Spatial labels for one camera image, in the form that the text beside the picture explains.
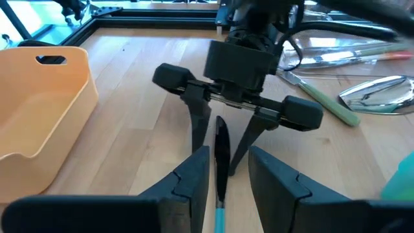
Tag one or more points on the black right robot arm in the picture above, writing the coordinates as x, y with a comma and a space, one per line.
372, 9

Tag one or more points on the steel scoop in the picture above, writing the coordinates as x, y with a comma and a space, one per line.
378, 94

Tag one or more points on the orange plastic bin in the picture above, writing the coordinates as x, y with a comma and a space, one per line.
32, 129

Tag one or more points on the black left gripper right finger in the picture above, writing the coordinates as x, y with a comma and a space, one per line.
291, 207

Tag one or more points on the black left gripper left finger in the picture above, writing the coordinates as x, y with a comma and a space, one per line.
129, 213

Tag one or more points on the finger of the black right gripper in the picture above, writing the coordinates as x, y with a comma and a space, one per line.
199, 123
250, 136

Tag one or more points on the black metal table frame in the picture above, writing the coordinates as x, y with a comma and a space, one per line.
155, 22

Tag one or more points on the black clamp knob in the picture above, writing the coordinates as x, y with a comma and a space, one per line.
32, 43

